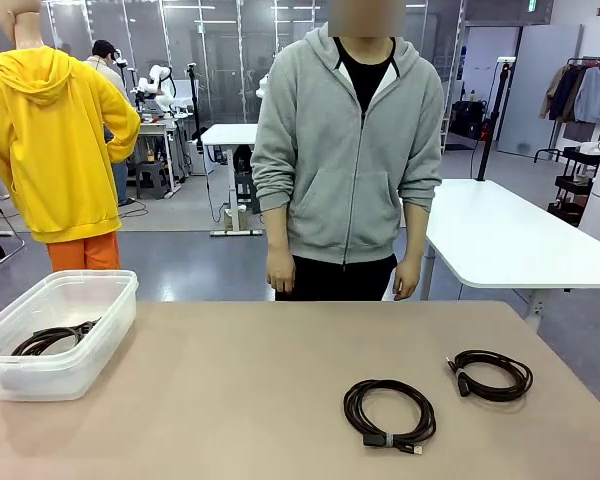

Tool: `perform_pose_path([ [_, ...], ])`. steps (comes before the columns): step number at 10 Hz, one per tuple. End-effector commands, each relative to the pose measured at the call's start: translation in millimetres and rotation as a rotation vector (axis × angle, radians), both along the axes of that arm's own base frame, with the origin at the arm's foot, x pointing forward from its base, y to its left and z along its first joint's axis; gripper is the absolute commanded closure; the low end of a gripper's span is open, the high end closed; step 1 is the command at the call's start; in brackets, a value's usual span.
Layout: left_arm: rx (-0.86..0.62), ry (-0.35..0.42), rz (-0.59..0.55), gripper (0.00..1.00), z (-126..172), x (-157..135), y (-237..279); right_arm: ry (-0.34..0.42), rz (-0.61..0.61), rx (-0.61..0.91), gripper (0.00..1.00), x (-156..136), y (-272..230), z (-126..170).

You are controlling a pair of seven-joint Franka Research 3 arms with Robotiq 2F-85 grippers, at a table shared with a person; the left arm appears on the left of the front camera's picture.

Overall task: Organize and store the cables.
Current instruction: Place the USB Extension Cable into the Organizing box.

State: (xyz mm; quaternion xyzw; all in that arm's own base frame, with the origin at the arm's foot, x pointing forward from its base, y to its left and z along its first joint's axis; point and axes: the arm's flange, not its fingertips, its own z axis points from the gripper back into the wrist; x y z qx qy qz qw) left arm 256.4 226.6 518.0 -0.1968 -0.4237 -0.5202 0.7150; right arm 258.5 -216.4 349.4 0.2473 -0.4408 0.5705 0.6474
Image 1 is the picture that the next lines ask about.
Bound person's left hand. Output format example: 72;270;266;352
392;256;421;302

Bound person's right hand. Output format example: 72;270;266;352
265;249;298;294

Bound black USB extension cable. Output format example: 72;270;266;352
445;349;535;403
343;378;437;457

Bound person's left forearm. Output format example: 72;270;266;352
398;201;430;261

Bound person's right forearm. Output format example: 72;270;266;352
266;205;295;254

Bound large white table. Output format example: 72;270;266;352
422;177;600;332

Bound person in grey hoodie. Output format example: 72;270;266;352
251;0;445;302

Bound white standing desk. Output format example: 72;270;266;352
199;123;264;237

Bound grey step stool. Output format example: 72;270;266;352
135;160;171;201

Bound black bags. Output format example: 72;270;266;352
451;99;492;140

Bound black pole with white top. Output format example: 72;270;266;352
474;55;517;183

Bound clear plastic storage bin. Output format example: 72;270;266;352
0;269;140;402

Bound workbench with equipment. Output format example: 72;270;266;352
135;107;185;200

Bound black tripod stand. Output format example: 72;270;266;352
186;61;205;154

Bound black utility cart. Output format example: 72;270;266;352
546;145;600;228

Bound orange trousers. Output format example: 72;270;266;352
46;230;122;272

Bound clothes rack with garments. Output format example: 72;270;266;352
533;56;600;164

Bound yellow hoodie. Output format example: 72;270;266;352
0;45;142;243

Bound standing person with dark hair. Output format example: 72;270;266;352
83;39;131;207

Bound beige mannequin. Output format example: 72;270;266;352
0;0;44;51

